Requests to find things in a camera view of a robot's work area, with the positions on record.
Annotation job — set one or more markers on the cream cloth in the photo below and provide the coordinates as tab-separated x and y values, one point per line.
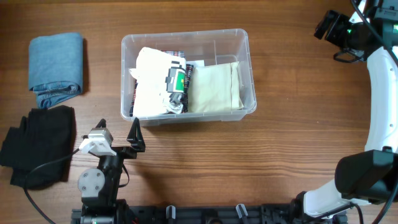
214	88

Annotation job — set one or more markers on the clear plastic storage bin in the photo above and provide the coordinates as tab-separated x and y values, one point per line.
213	47

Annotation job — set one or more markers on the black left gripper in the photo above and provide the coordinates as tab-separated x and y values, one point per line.
137	143

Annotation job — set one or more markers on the black garment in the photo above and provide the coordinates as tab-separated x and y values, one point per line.
43	136

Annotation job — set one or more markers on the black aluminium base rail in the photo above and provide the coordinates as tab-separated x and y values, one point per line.
265	214

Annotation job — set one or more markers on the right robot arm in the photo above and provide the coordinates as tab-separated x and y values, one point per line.
369	177

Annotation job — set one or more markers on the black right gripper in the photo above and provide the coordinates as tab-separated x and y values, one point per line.
333	36

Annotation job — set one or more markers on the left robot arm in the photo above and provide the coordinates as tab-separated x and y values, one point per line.
99	186

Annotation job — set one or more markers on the white printed t-shirt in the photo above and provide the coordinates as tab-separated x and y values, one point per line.
155	84

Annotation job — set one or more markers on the blue jeans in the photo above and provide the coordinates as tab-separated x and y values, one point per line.
56	68

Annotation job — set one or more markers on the plaid flannel shirt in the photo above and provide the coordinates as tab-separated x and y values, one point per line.
187	81

